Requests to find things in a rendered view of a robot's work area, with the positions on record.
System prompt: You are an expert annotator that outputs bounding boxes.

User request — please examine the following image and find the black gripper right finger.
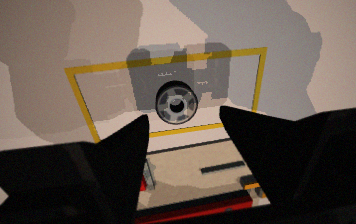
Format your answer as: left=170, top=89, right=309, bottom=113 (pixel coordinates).
left=219, top=105, right=356, bottom=203

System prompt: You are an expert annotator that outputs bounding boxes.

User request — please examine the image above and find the yellow rectangular tape outline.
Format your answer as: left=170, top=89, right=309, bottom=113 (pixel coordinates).
left=64, top=47, right=268, bottom=143

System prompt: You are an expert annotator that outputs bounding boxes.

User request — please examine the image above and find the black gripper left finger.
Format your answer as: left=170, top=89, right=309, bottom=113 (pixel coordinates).
left=0, top=114, right=149, bottom=224

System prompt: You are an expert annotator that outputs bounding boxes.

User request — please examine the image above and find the black tyre with grey rim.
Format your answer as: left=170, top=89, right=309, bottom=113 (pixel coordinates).
left=155, top=81, right=198, bottom=125

